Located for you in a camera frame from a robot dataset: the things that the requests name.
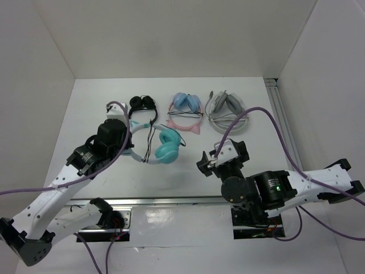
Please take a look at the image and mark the aluminium side rail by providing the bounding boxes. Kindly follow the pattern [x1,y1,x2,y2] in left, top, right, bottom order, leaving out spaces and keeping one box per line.
[264,78,303,170]

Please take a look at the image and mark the white grey headset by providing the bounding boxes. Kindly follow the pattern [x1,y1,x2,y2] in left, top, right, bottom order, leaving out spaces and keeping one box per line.
[204,90,246,134]

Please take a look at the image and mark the aluminium front rail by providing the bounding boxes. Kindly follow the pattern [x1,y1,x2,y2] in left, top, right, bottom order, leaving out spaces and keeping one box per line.
[65,195,229,208]

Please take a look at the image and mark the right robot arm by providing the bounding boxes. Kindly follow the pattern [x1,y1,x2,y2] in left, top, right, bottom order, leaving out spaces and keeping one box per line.
[197,139,364,227]

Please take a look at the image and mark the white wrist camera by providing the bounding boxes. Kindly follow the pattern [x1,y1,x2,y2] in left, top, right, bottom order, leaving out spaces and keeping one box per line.
[208,139,239,168]
[106,102,128,122]

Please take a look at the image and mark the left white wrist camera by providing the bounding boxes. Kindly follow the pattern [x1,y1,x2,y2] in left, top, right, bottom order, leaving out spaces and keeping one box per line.
[106,102,128,122]

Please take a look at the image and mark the black on-ear headphones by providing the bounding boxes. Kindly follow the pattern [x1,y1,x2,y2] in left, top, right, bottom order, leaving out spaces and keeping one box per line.
[128,95,159,124]

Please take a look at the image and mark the teal cat-ear headphones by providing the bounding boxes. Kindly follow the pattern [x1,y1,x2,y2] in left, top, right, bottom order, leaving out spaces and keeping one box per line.
[122,121,185,165]

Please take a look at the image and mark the pink blue cat-ear headphones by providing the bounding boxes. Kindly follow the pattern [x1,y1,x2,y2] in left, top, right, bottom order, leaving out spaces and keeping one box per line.
[167,92,204,135]

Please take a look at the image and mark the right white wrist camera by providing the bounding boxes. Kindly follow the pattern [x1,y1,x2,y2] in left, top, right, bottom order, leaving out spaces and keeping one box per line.
[208,139,239,168]

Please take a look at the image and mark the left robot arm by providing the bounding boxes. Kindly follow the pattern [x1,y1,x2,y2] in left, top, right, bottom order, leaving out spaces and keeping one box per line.
[1,119,131,267]

